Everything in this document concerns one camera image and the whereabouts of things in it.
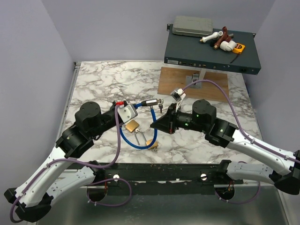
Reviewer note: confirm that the grey metal socket bracket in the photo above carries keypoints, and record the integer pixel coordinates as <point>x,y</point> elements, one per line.
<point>194,80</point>

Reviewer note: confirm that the brass padlock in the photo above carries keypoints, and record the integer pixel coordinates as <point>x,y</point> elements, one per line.
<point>133,127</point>
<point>153,146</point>

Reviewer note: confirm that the grey plastic case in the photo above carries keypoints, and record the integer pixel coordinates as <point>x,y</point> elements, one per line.
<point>192,26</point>

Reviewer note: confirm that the blue rack network switch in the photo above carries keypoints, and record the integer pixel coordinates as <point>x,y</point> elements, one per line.
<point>188,51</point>

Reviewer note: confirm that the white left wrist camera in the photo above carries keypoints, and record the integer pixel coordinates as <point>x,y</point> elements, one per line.
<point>126,112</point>

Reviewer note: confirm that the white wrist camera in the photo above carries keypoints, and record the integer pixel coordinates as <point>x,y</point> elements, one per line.
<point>178,95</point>
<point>126,112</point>

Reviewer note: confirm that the yellow tape measure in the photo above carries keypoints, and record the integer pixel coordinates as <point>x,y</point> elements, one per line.
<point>239,48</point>

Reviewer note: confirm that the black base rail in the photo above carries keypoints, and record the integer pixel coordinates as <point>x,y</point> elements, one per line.
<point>162,179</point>

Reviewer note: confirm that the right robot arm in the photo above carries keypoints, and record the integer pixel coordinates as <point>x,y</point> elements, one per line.
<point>278,167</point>

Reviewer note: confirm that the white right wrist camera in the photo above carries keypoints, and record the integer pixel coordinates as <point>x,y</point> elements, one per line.
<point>178,95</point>

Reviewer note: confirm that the brown pipe fitting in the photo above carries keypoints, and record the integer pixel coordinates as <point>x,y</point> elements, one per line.
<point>224,37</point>

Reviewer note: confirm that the white pipe with brass end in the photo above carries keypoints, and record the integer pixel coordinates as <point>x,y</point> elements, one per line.
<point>213,36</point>

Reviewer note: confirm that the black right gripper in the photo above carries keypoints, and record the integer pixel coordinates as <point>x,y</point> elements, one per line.
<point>168,123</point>

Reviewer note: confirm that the wooden board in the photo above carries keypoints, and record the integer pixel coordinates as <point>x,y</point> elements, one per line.
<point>215,87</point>

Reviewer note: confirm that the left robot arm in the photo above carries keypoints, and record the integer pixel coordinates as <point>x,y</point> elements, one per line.
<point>32,200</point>

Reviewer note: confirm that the white pipe elbow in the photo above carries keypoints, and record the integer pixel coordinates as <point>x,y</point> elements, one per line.
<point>228,46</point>

